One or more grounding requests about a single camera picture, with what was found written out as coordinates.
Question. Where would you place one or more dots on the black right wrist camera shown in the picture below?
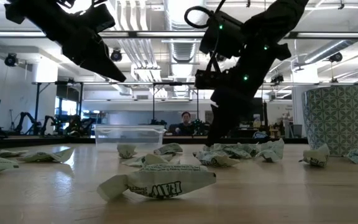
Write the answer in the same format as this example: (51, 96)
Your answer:
(210, 79)

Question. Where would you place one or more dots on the black table frame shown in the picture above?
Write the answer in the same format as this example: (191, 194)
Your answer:
(42, 141)

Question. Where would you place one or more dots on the clear plastic bin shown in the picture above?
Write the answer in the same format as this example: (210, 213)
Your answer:
(129, 135)

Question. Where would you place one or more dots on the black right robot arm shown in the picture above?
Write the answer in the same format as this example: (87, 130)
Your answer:
(275, 18)

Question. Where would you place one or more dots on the green patterned white cup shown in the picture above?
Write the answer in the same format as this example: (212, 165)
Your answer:
(337, 118)

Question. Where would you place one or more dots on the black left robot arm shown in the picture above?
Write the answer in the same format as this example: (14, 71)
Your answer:
(33, 15)

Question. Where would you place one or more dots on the black hanging monitor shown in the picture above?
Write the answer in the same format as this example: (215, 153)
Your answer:
(67, 93)

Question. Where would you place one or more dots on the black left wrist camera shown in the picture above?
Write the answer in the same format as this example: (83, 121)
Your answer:
(99, 18)

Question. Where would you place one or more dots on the person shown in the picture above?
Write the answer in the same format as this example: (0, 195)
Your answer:
(185, 126)

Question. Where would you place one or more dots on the sweetener packet with RAW print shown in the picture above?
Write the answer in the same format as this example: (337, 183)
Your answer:
(160, 183)

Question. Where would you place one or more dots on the black ceiling spotlight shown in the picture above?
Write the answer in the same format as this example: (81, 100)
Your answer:
(11, 60)
(116, 56)
(277, 78)
(336, 57)

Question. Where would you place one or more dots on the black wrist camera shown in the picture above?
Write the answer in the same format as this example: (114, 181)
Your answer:
(210, 79)
(99, 18)

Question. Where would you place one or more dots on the silver ventilation duct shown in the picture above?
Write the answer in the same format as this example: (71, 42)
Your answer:
(180, 49)

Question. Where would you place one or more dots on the blue chair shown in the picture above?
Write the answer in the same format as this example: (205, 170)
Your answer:
(260, 135)

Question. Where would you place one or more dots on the black overhead frame bar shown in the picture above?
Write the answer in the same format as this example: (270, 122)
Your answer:
(154, 34)

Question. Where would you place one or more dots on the black background rig frame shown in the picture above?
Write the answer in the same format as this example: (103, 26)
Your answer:
(153, 102)
(37, 105)

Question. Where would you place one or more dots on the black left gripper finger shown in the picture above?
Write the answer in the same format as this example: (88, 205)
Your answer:
(104, 67)

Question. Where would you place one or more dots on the gray waste bin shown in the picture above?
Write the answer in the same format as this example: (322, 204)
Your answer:
(297, 130)

